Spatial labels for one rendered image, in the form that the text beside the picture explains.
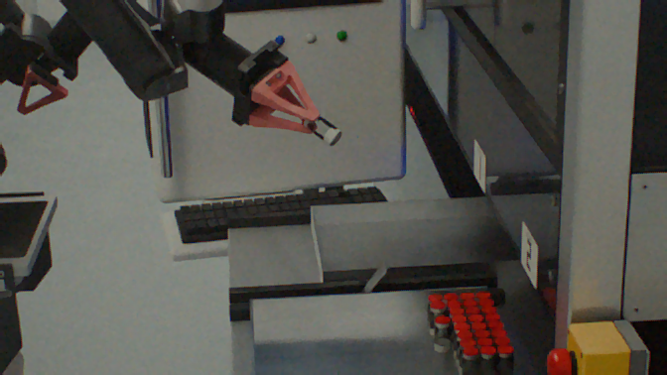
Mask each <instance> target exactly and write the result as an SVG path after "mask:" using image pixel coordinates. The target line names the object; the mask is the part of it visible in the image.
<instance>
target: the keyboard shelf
mask: <svg viewBox="0 0 667 375"><path fill-rule="evenodd" d="M381 192H383V193H384V194H385V196H386V197H387V199H388V200H389V201H396V200H395V198H394V197H393V195H392V194H391V193H390V191H389V190H388V189H381ZM286 194H294V195H295V196H296V194H295V192H294V191H293V190H288V191H278V192H267V193H257V194H249V195H239V196H229V197H219V198H209V199H202V200H201V201H202V203H206V202H209V203H211V205H212V203H213V202H217V201H221V203H222V202H223V201H226V200H232V203H233V201H234V200H236V199H242V201H243V200H244V199H246V198H252V199H253V201H254V197H263V199H264V197H265V196H274V197H275V196H276V195H283V196H284V197H285V198H286ZM222 204H223V203H222ZM161 223H162V227H163V232H164V236H165V240H166V244H167V248H168V252H169V256H170V260H171V261H185V260H194V259H202V258H212V257H221V256H228V239H221V240H212V241H203V242H194V243H185V244H184V243H182V240H181V236H180V233H179V229H178V225H177V222H176V218H175V215H174V211H171V212H165V213H163V214H162V216H161Z"/></svg>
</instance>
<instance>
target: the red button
mask: <svg viewBox="0 0 667 375"><path fill-rule="evenodd" d="M546 366H547V373H548V375H571V371H572V362H571V360H570V356H569V353H568V351H567V350H566V349H565V348H561V349H553V350H551V351H550V352H549V354H548V357H547V362H546Z"/></svg>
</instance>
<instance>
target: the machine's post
mask: <svg viewBox="0 0 667 375"><path fill-rule="evenodd" d="M640 7H641V0H570V12H569V34H568V55H567V79H566V101H565V123H564V146H563V169H562V190H561V213H560V235H559V258H558V281H557V302H556V324H555V348H554V349H561V348H565V349H566V350H567V340H568V333H567V329H568V326H569V324H571V323H583V322H599V321H612V322H614V321H615V320H620V312H621V296H622V281H623V265H624V250H625V235H626V220H627V205H628V189H629V174H630V159H631V144H632V128H633V113H634V97H635V82H636V67H637V52H638V37H639V22H640Z"/></svg>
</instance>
